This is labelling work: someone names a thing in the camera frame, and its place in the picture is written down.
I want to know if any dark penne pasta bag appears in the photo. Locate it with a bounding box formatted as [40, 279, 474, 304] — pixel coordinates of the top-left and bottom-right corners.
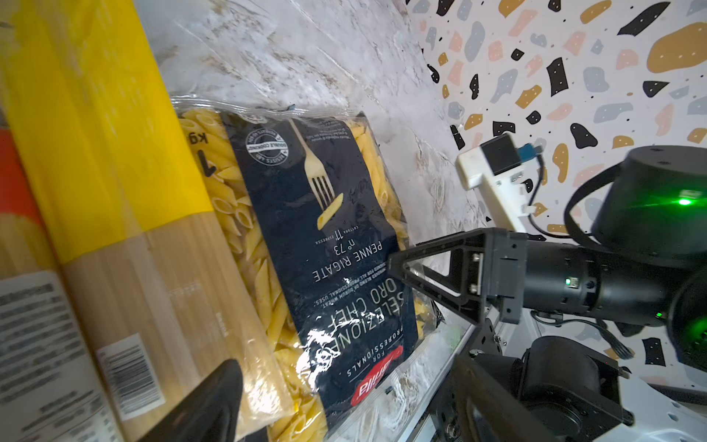
[173, 98, 443, 441]

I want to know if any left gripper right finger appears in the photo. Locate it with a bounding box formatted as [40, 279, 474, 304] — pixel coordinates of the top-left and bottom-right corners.
[452, 357, 555, 441]

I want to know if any yellow spaghetti pack on floor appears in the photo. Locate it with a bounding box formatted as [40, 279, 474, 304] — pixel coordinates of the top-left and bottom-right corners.
[1, 1, 294, 441]

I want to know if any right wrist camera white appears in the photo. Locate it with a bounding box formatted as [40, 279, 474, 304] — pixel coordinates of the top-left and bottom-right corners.
[456, 133, 542, 233]

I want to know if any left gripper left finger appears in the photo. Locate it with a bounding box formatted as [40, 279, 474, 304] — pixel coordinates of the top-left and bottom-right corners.
[139, 359, 243, 442]

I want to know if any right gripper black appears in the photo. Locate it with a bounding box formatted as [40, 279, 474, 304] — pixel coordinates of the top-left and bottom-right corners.
[388, 228, 671, 326]

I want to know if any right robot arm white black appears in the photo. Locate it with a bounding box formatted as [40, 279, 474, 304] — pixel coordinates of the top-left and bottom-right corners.
[388, 145, 706, 441]

